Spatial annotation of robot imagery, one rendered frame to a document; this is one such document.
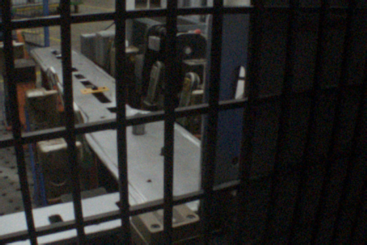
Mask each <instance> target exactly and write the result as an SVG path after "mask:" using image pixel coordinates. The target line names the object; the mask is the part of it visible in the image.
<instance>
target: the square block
mask: <svg viewBox="0 0 367 245"><path fill-rule="evenodd" d="M161 199H163V200H164V198H158V199H155V200H150V201H147V202H142V203H139V204H134V205H132V206H131V207H133V206H137V205H140V204H145V203H148V202H153V201H156V200H161ZM163 211H164V209H161V210H156V211H153V212H149V213H146V214H141V215H136V216H131V217H130V223H131V238H132V239H133V245H163ZM200 239H201V232H200V218H199V216H198V215H197V214H196V213H195V212H194V211H193V210H192V209H190V208H189V207H188V206H187V205H186V204H181V205H179V206H174V207H173V213H172V245H194V244H198V243H200Z"/></svg>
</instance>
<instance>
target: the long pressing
mask: <svg viewBox="0 0 367 245"><path fill-rule="evenodd" d="M56 49H59V50H60V55H57V56H62V53H61V46H55V47H45V48H38V49H34V50H31V51H30V54H31V55H32V56H33V57H34V59H35V61H36V62H37V63H38V65H39V66H41V68H42V70H43V71H44V72H45V73H46V70H47V69H48V68H50V67H53V68H54V70H55V72H56V73H57V75H58V78H59V82H58V86H59V89H60V92H61V95H64V93H63V85H62V63H61V62H62V61H61V59H60V60H58V59H57V58H56V57H57V56H56V55H55V54H53V53H52V52H51V51H55V50H56ZM71 51H72V54H71V61H72V68H75V69H76V70H77V71H73V72H72V79H73V102H74V103H75V105H76V106H77V108H78V109H79V110H80V111H81V113H82V115H83V120H84V123H91V122H95V121H103V120H108V119H116V113H111V112H110V111H109V110H108V108H110V107H116V105H115V79H114V78H112V77H111V76H109V74H108V73H106V72H105V71H104V70H103V69H101V68H100V67H98V66H97V65H95V64H93V62H91V61H90V60H89V59H88V58H87V57H85V56H84V55H83V54H82V53H80V52H78V51H77V50H76V49H75V48H74V47H72V46H71ZM74 75H83V77H84V78H85V79H77V78H76V77H75V76H74ZM82 81H89V82H90V83H91V84H92V85H96V86H97V87H103V86H107V87H108V88H109V90H108V91H105V92H95V93H90V94H83V93H82V92H81V91H80V90H82V89H87V88H86V87H85V86H84V85H83V84H82V83H80V82H82ZM97 93H101V94H103V95H104V96H105V97H106V98H107V99H108V100H109V101H110V102H111V103H107V104H102V103H101V102H100V101H99V100H97V99H96V98H95V97H94V96H93V94H97ZM138 111H139V112H141V113H150V111H141V110H137V109H133V108H130V107H129V106H128V105H127V104H126V116H127V117H128V116H129V115H133V114H135V113H136V112H138ZM102 117H104V119H102ZM145 132H146V134H144V135H141V136H137V135H134V134H132V126H128V127H127V128H126V140H127V167H128V192H129V193H130V194H131V196H132V197H134V199H135V200H136V202H137V203H138V204H139V203H142V202H147V201H150V200H155V199H158V198H163V162H164V156H161V155H160V154H161V148H162V147H164V121H160V122H152V123H147V124H145ZM85 136H86V139H87V143H88V145H89V146H90V148H91V149H92V150H93V151H94V153H95V154H96V156H97V157H98V158H99V159H100V160H101V162H102V163H103V165H104V166H105V168H106V169H107V171H109V172H110V174H111V175H112V176H113V177H114V178H115V180H116V181H117V183H119V172H118V171H117V129H115V130H113V129H111V130H104V131H99V132H93V133H88V134H85ZM200 156H201V140H199V139H198V138H196V137H195V136H193V135H192V134H190V133H189V132H188V131H187V130H186V129H184V128H183V127H181V126H180V125H179V124H178V123H176V122H175V124H174V183H173V196H174V195H176V196H179V195H184V194H188V193H192V192H195V191H198V184H199V171H200ZM147 180H151V181H152V182H148V181H147ZM186 205H187V206H188V207H189V208H190V209H192V210H193V211H194V212H195V213H197V201H194V202H190V203H187V204H186Z"/></svg>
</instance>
